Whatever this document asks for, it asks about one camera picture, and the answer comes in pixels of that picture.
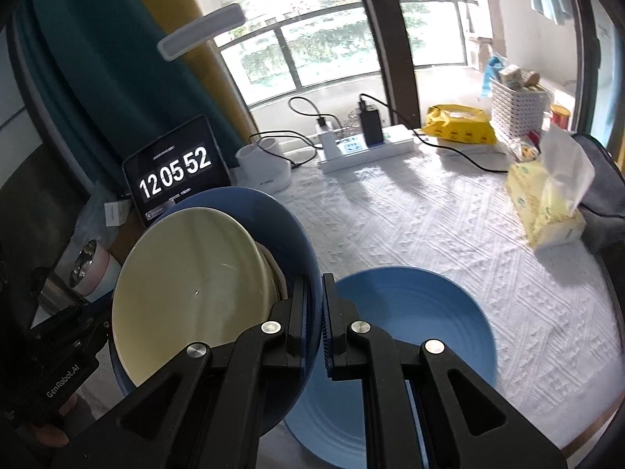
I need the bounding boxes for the black looped cable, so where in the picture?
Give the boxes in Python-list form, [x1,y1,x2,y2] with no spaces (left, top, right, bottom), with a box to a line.
[288,97,329,128]

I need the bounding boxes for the black window frame post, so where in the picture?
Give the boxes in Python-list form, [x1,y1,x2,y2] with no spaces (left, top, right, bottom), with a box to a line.
[349,0,423,130]

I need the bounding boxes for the red yellow-lid jar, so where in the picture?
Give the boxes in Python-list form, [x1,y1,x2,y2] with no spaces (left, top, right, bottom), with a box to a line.
[551,104,573,131]

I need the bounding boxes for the yellow wipes pack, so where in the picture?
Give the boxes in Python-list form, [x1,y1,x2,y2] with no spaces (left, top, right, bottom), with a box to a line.
[422,104,496,145]

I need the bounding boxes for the cartoon printed pack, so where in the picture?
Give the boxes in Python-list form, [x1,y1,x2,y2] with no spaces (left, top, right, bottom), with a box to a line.
[510,138,540,163]

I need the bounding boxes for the clear plastic bag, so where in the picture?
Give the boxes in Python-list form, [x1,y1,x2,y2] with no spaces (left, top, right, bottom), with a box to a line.
[73,181,132,255]

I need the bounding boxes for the white plastic basket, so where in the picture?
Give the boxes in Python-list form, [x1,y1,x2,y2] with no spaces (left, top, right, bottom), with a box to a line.
[491,78,550,143]

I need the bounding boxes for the white lamp base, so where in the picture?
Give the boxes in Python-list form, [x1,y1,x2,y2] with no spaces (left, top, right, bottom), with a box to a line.
[236,138,293,192]

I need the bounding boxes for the black lamp cable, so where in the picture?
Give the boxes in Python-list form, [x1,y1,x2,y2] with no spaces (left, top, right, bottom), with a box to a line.
[249,133,319,169]

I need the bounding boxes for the small white box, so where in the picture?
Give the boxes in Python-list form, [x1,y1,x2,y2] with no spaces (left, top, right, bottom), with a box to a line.
[105,200,129,228]

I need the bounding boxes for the white charger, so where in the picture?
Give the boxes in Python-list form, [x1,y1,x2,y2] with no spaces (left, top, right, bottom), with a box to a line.
[315,116,341,156]

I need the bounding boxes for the balcony railing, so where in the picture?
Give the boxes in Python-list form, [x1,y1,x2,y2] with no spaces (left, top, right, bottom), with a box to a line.
[215,0,479,108]

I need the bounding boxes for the blue plastic bag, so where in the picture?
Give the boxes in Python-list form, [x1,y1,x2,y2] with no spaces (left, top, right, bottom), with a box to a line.
[481,55,504,98]

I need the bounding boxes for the black tablet clock display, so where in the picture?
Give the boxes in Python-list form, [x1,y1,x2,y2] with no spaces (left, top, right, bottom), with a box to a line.
[122,115,230,228]

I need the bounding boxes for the white lamp head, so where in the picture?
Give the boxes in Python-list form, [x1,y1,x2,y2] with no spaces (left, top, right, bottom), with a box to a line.
[157,3,246,62]

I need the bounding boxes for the person's left hand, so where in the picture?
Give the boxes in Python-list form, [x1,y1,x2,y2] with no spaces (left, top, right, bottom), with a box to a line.
[28,393,93,448]

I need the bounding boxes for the blue plate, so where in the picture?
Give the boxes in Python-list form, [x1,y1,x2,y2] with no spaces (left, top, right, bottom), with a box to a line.
[282,266,498,467]

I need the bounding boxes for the grey cloth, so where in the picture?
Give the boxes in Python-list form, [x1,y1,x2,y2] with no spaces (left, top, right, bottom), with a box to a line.
[569,133,625,255]

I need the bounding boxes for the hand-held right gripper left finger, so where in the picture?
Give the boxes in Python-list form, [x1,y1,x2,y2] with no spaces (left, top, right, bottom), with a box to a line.
[51,276,313,469]

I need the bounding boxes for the beige plate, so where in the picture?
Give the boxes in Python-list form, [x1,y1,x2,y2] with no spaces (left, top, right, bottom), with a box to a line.
[112,208,268,387]

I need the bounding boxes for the white power strip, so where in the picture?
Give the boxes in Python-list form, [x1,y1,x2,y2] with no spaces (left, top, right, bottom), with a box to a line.
[318,124,416,173]

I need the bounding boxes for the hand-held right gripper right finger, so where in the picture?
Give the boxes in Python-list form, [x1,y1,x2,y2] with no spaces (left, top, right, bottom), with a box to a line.
[320,274,570,469]

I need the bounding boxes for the printed carton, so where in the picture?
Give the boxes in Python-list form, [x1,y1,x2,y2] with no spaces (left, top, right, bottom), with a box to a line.
[499,64,523,91]

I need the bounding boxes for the large blue bowl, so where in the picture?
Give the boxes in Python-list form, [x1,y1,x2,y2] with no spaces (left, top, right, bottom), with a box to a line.
[108,186,324,438]

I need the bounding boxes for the teal curtain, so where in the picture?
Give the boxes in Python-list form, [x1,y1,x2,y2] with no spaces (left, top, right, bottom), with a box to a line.
[14,0,235,196]

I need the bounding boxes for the yellow tissue pack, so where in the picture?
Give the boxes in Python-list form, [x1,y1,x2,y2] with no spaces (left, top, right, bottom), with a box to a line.
[506,124,595,250]

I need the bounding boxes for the black charger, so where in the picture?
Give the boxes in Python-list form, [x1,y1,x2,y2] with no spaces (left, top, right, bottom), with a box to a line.
[358,100,385,147]

